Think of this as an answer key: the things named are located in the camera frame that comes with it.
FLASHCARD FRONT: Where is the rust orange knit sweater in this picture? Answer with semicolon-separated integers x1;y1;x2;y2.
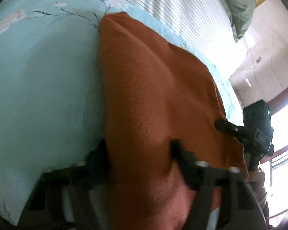
99;12;247;229

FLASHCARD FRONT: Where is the green quilted blanket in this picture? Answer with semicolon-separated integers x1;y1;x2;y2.
220;0;256;42

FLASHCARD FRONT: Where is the light blue floral bedsheet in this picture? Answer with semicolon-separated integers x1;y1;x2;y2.
0;0;243;224

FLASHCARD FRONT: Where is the person's right hand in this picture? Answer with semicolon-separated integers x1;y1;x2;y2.
248;169;267;210

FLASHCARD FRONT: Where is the white grey striped duvet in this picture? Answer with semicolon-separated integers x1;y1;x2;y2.
19;0;250;82

